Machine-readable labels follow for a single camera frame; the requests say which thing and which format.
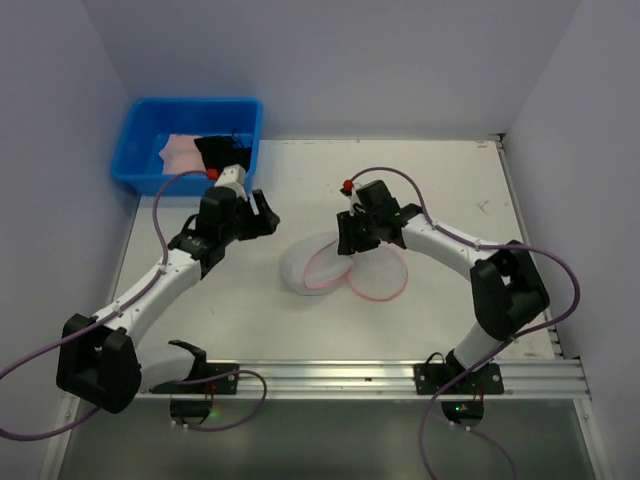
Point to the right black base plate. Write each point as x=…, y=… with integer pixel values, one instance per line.
x=430, y=377

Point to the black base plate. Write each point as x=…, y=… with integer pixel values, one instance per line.
x=225, y=384
x=430, y=377

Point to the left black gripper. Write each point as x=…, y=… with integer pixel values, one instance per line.
x=255, y=216

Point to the aluminium mounting rail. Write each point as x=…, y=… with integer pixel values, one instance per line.
x=367, y=380

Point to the white mesh laundry bag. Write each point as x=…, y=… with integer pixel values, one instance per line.
x=313, y=267

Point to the pink bra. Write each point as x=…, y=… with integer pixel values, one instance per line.
x=180, y=154

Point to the black garment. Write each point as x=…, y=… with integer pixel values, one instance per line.
x=221, y=151

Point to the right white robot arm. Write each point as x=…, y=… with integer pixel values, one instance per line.
x=507, y=290

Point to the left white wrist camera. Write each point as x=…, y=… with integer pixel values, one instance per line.
x=233, y=177

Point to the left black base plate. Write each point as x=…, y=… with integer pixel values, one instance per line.
x=225, y=384

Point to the blue plastic bin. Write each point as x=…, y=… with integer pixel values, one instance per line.
x=150, y=121

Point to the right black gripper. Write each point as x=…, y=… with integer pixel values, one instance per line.
x=353, y=235

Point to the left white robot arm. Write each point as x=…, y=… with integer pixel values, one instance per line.
x=98, y=358

